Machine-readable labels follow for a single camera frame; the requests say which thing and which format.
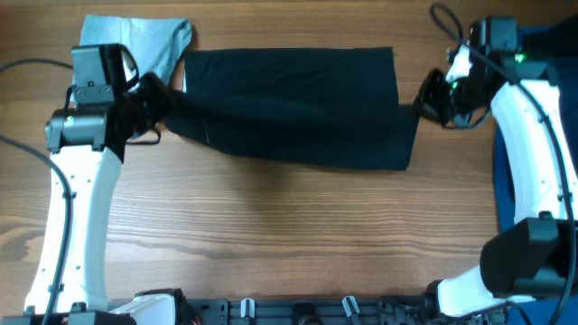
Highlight black shorts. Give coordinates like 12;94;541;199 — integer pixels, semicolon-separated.
165;47;419;171

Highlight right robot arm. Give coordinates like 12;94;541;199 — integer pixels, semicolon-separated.
414;16;577;320

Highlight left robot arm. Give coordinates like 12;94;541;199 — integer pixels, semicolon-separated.
2;43;173;324

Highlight folded light blue garment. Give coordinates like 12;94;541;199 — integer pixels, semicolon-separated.
79;14;193;86

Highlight blue garment pile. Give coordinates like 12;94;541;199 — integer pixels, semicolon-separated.
491;24;578;325

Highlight dark garment on pile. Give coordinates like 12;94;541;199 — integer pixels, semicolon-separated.
520;15;577;59

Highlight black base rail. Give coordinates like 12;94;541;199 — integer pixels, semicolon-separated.
107;288;506;325

